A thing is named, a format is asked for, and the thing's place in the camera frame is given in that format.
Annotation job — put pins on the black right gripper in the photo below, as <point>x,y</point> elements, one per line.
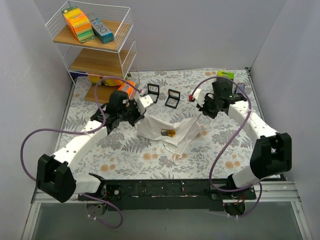
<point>206,107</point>

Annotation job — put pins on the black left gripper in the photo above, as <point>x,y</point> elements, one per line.
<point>136,114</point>

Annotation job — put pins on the white garment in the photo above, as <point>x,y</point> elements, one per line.
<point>175,137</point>

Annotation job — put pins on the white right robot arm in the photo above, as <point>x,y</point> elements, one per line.
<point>272,150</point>

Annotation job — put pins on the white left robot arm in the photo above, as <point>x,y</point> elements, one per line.
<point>54,174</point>

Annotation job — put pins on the orange small package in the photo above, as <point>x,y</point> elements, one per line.
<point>128,89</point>

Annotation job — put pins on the green black razor package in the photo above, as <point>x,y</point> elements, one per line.
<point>226,74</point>

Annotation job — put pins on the blue silver can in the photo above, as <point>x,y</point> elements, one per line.
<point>241,86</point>

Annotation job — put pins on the left black display box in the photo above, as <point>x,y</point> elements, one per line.
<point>153,90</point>

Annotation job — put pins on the black display box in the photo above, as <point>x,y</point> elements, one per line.
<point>173,99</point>
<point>153,90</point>

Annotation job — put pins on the yellow sponge pack lower shelf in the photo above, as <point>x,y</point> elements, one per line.
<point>104,81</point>

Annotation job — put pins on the right black display box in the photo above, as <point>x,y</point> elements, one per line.
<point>173,99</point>

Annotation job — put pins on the teal grey carton box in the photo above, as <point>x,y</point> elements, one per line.
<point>101,31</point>

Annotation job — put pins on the orange sponge pack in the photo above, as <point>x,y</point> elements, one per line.
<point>79,24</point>

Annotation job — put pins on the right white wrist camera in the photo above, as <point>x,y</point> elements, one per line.
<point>198,95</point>

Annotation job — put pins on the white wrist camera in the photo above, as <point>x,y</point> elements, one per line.
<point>143,102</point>
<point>198,95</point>

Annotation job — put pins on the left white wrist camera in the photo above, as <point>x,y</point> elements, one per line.
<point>143,102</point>

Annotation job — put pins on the white wire wooden shelf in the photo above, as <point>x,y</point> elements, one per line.
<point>94,59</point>

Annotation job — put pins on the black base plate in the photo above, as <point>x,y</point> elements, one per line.
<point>172,194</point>

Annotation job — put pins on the aluminium frame rail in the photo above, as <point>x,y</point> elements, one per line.
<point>278,215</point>

